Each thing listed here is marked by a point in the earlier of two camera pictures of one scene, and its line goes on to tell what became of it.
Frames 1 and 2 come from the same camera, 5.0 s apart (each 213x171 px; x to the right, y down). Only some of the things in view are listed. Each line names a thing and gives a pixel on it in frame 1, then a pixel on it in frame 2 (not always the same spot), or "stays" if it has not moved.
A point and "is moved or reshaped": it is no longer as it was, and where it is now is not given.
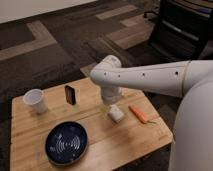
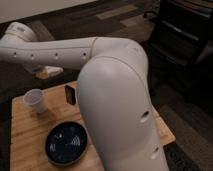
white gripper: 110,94 -> 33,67
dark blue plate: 65,142 stays
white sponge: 115,113 is moved or reshaped
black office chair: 181,32 stays
